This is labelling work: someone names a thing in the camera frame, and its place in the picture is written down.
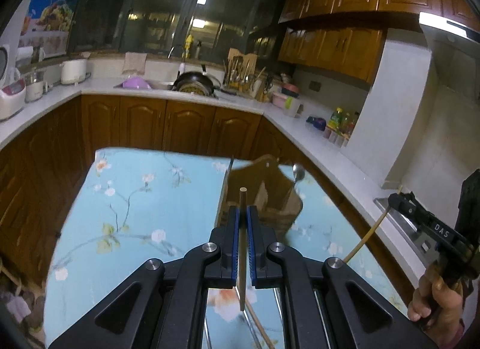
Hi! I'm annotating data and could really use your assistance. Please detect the blue floral tablecloth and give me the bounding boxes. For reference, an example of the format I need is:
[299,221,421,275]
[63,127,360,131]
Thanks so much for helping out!
[44,148,409,349]

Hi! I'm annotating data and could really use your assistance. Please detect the white electric pot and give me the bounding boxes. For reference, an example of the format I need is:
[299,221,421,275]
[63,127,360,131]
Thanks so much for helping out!
[60,58,89,85]

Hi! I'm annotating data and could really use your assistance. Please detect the black wok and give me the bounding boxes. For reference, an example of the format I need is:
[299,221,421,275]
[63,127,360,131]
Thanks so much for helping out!
[172,65,222,97]

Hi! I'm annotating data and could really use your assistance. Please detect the white container green label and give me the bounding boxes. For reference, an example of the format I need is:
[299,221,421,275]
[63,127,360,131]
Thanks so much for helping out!
[283,96,305,117]

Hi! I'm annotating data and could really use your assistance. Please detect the steel range hood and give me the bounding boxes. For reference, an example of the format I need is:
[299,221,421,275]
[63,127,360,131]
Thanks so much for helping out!
[418,12,480,85]

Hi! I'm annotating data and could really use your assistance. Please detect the wooden base cabinets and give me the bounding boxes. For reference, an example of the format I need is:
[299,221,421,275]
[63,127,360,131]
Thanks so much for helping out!
[0,94,413,308]

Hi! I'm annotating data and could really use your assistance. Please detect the pink lidded container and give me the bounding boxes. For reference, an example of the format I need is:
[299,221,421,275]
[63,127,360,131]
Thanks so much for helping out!
[272,83,301,108]

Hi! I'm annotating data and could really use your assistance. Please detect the yellow cooking oil bottle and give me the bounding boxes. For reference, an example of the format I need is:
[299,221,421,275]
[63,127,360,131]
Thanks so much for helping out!
[328,107,344,132]

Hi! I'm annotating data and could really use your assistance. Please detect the wooden utensil holder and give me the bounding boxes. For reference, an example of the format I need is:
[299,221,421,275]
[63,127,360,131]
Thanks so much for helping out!
[224,158,304,250]

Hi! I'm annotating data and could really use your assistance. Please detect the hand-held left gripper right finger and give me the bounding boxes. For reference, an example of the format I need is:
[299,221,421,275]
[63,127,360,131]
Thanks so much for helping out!
[246,206,437,349]

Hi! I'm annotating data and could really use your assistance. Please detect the purple plastic basin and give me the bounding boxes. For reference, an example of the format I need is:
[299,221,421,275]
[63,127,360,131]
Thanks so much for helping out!
[121,76,152,90]

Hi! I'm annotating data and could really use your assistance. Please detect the metal spoon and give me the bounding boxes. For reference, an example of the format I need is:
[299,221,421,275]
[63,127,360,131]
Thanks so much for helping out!
[292,163,307,194]

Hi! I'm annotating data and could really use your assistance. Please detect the dark kitchen window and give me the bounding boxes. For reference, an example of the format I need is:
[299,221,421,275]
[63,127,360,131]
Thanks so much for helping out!
[67,0,287,61]

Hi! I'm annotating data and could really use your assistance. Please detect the wooden chopstick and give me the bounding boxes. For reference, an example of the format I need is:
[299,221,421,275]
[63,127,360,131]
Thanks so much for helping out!
[245,303,273,349]
[239,187,248,312]
[344,185,404,263]

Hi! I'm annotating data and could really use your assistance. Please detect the beige hanging towel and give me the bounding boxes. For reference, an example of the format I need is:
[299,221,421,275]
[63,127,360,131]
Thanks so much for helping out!
[122,52,148,77]

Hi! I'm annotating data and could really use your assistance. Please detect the knife block with scissors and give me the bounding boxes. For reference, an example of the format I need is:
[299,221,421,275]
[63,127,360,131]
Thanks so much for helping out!
[257,73,276,103]

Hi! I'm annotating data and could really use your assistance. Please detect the steel gas stove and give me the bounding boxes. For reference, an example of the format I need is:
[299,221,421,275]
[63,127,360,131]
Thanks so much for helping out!
[374,196,451,260]

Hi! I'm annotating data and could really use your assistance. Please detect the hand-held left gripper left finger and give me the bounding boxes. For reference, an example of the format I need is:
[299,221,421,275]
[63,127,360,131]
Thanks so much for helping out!
[49,206,241,349]

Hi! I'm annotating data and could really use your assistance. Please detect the person's right hand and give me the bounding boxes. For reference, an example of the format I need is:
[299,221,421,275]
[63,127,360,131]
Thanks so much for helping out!
[407,263,466,335]

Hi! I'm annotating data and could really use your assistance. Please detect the white rice cooker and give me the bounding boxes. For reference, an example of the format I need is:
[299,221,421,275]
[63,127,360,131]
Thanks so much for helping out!
[0,45,11,87]

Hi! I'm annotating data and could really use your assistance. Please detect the wooden countertop cutlery rack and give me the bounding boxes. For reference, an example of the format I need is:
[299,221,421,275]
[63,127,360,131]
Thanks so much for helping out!
[223,48,259,91]

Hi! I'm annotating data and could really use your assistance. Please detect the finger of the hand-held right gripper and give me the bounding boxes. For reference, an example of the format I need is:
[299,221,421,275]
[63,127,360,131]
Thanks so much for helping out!
[387,192,436,224]

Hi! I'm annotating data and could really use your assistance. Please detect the pink spice jar set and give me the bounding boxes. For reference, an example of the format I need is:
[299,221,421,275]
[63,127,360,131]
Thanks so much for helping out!
[324,126,351,147]

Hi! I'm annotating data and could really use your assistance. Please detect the fruit and palm wall poster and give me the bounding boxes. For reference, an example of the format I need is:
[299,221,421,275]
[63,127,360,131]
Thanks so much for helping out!
[19,0,94,53]

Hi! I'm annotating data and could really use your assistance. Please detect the steel sink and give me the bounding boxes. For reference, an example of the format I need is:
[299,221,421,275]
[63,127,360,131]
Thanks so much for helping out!
[114,80,181,92]

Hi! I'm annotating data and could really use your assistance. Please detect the kitchen faucet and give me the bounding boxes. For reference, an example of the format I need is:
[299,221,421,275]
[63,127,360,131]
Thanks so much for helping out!
[167,45,187,73]

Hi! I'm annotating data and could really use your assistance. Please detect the dark sauce bottle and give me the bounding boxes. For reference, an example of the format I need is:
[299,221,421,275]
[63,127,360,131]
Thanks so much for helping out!
[343,111,361,136]

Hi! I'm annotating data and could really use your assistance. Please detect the white and pink appliance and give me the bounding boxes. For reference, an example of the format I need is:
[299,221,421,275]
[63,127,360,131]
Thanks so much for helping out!
[0,68,27,122]

